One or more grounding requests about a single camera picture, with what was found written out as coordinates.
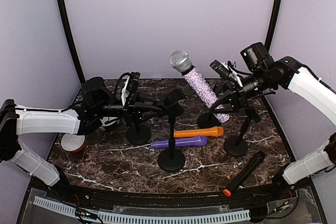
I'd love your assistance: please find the black microphone orange cap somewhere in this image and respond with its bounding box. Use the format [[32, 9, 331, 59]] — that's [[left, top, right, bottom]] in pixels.
[[223, 151, 266, 197]]

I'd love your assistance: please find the black table front rail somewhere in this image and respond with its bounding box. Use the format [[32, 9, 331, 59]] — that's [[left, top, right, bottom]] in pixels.
[[30, 173, 317, 209]]

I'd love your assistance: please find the white cable duct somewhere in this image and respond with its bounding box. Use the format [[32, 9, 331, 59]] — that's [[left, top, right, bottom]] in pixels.
[[33, 196, 250, 223]]

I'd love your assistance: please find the black stand ring clip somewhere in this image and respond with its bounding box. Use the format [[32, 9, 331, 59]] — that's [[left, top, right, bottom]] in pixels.
[[126, 116, 151, 146]]

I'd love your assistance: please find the glitter microphone silver head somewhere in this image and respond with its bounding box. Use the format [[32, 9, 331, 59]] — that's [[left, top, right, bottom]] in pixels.
[[170, 50, 229, 125]]

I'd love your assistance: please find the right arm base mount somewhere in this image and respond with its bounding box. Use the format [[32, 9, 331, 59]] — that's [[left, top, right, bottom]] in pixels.
[[270, 174, 291, 199]]

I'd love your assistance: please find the orange toy microphone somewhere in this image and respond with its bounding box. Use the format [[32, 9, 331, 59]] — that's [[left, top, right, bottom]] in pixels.
[[174, 126, 224, 138]]

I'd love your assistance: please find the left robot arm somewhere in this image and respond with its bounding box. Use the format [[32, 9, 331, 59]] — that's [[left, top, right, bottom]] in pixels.
[[1, 72, 164, 200]]

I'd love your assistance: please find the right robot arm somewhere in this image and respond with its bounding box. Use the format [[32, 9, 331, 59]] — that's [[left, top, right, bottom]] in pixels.
[[207, 41, 335, 199]]

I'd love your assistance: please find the small black stand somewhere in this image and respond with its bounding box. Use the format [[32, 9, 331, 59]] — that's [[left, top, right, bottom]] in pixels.
[[224, 106, 261, 157], [197, 112, 221, 129]]

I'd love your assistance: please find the black corner post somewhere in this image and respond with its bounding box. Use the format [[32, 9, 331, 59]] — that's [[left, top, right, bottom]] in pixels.
[[265, 0, 281, 51], [57, 0, 86, 84]]

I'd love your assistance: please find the tall stand large clip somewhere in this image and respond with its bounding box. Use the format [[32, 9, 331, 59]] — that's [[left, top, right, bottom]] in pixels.
[[157, 89, 186, 173]]

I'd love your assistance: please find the right black corner post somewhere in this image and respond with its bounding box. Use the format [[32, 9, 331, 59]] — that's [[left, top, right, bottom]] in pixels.
[[265, 0, 281, 51]]

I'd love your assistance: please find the white cup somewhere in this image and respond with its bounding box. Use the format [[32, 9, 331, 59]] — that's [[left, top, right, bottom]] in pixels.
[[61, 134, 86, 153]]

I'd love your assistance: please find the purple toy microphone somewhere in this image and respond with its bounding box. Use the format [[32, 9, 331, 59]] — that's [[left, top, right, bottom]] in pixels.
[[151, 136, 207, 148]]

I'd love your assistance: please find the left black corner post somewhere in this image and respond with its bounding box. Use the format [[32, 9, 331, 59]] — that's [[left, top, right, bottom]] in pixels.
[[57, 0, 86, 84]]

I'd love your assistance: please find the white bowl black rim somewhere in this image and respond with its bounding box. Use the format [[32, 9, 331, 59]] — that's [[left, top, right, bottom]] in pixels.
[[99, 117, 120, 131]]

